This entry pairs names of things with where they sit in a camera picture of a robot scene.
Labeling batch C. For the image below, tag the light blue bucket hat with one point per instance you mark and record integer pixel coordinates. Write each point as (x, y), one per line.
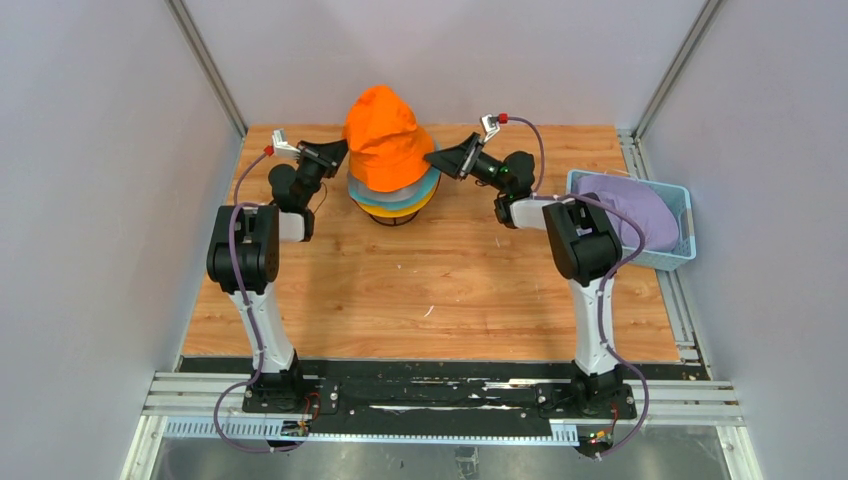
(392, 181)

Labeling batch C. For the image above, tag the aluminium frame rail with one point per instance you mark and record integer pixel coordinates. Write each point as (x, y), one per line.
(185, 406)

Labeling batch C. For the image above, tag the lavender hat in basket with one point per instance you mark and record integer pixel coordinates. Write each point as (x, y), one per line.
(638, 202)

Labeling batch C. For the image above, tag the light blue plastic basket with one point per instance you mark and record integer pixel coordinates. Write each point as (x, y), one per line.
(678, 199)

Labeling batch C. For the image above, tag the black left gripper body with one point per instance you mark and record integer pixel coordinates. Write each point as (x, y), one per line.
(313, 167)

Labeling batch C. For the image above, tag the yellow bucket hat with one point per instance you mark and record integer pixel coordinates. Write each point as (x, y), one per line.
(390, 209)

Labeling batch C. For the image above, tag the orange hat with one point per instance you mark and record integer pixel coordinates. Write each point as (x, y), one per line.
(380, 116)

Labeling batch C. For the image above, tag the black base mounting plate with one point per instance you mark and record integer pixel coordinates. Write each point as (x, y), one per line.
(422, 398)

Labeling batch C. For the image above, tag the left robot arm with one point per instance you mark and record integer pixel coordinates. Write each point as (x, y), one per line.
(243, 259)

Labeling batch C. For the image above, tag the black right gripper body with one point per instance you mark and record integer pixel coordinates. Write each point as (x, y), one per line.
(472, 150)

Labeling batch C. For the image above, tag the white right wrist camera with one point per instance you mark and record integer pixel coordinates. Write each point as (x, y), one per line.
(491, 125)

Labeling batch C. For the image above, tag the grey hat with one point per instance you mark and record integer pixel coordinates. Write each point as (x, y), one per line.
(396, 195)

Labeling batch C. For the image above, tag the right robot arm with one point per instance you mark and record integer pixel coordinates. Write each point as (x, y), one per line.
(584, 248)

